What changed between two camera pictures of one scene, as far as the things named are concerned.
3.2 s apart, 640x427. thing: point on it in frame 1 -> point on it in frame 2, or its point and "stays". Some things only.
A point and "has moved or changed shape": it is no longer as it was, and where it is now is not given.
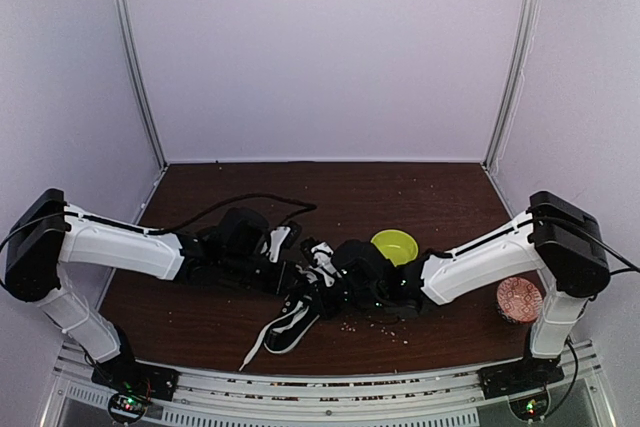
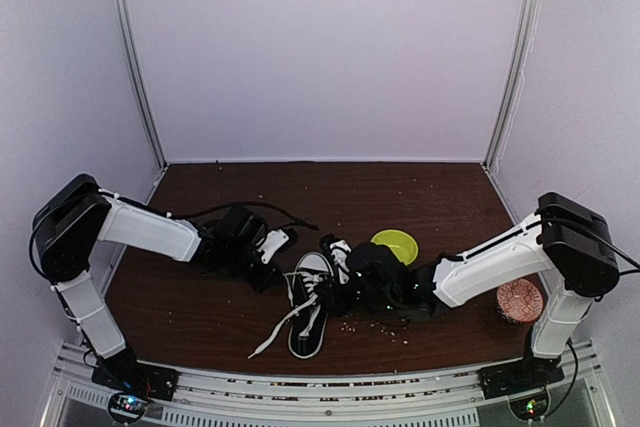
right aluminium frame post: x=520 y=56 stays
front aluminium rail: x=430 y=398 stays
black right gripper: x=332 y=311 stays
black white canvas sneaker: x=306 y=301 has moved or changed shape
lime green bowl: x=396 y=245 stays
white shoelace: x=279 y=316 -> x=309 y=281
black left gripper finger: x=293 y=280 -> x=265 y=278
